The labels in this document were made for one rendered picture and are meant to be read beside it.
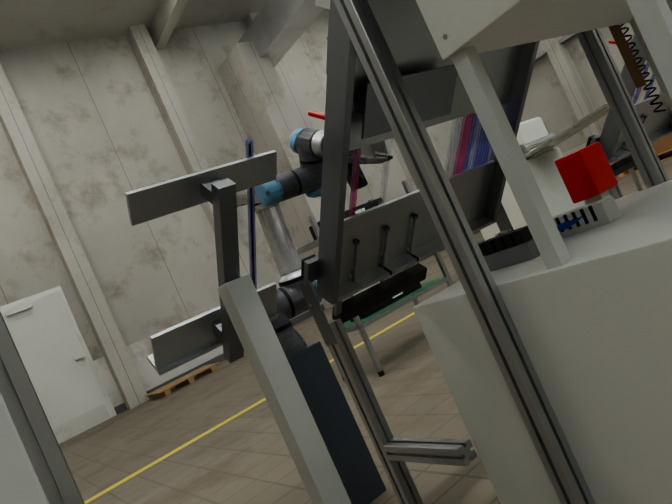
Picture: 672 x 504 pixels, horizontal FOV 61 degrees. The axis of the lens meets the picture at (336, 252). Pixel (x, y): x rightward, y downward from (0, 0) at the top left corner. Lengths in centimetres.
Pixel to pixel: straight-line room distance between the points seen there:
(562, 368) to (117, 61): 1082
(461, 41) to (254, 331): 70
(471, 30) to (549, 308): 46
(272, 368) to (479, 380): 43
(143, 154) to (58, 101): 156
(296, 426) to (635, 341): 68
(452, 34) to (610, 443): 71
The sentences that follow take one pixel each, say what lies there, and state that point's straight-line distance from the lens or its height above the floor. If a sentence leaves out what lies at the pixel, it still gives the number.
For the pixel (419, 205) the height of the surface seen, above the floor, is 82.
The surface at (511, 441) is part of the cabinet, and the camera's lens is 121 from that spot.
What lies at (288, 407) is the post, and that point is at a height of 53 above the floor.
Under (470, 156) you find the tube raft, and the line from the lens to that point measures 171.
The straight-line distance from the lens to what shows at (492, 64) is 163.
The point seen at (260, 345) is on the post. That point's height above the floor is 68.
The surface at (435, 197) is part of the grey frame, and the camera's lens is 101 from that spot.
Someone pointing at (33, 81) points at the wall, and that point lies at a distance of 1097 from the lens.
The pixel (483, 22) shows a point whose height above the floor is 101.
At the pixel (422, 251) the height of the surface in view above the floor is 70.
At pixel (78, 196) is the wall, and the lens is 1024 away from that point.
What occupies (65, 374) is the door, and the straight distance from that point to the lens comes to 960.
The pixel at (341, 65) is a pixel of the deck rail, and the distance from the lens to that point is 117.
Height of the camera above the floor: 77
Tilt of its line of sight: 1 degrees up
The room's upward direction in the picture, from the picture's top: 24 degrees counter-clockwise
